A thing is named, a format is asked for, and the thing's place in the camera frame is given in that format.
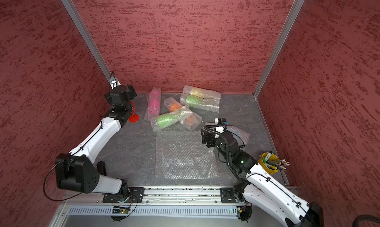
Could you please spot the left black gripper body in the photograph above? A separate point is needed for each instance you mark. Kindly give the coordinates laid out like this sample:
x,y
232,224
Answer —
x,y
132,93

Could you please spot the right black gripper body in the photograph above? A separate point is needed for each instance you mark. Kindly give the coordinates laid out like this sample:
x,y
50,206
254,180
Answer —
x,y
214,142

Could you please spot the red wine glass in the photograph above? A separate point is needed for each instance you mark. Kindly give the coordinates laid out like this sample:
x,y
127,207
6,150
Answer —
x,y
134,117

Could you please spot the pink glass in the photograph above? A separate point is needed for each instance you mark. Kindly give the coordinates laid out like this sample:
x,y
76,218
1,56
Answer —
x,y
153,104

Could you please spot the clear bubble wrap sheet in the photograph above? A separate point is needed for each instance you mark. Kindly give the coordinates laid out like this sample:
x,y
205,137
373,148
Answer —
x,y
182,155

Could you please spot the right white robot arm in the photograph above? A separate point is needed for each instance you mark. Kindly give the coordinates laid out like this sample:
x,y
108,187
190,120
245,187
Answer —
x,y
257,187

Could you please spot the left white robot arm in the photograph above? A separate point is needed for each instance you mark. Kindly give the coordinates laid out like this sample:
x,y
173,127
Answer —
x,y
76,170

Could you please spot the blue glass in bubble wrap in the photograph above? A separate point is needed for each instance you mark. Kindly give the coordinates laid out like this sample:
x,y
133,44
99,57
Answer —
x,y
240,135

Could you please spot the orange glass in bubble wrap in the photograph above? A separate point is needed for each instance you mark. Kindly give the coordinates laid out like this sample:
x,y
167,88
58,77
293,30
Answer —
x,y
191,122

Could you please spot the light green glass in bubble wrap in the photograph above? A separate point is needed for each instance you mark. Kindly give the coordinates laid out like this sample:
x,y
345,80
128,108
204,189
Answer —
x,y
208,104

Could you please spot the yellow glass in bubble wrap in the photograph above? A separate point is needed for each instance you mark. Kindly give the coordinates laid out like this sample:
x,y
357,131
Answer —
x,y
202,93

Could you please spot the yellow cup with pens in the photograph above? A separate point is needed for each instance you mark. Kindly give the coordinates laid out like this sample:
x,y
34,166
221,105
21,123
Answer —
x,y
271,163

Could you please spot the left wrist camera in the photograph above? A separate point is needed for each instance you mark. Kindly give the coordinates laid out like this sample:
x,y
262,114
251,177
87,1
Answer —
x,y
114,83

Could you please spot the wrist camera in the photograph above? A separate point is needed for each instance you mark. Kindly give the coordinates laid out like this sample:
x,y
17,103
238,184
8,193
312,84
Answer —
x,y
222,124
114,83

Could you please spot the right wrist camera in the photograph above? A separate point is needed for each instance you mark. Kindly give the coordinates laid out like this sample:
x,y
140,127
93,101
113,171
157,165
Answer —
x,y
222,124

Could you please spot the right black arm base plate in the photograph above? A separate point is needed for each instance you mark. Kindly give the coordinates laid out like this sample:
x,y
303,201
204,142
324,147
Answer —
x,y
232,196

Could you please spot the aluminium front rail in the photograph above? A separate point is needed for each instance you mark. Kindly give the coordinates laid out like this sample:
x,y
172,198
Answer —
x,y
163,195

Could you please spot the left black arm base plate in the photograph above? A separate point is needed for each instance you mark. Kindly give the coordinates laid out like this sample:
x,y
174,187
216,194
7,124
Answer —
x,y
126,195

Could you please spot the white perforated cable duct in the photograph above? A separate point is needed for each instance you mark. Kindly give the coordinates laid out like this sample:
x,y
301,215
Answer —
x,y
162,211

